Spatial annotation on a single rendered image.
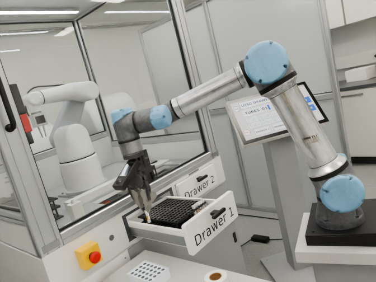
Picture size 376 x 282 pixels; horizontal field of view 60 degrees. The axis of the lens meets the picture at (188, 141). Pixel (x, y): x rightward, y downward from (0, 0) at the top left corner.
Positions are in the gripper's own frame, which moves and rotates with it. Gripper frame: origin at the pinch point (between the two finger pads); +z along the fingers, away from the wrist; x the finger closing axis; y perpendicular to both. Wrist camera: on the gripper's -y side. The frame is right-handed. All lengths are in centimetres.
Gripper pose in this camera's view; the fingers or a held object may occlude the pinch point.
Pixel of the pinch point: (144, 210)
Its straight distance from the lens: 114.6
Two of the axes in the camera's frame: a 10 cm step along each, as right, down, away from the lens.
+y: 5.2, -2.8, 8.1
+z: 2.4, 9.5, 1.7
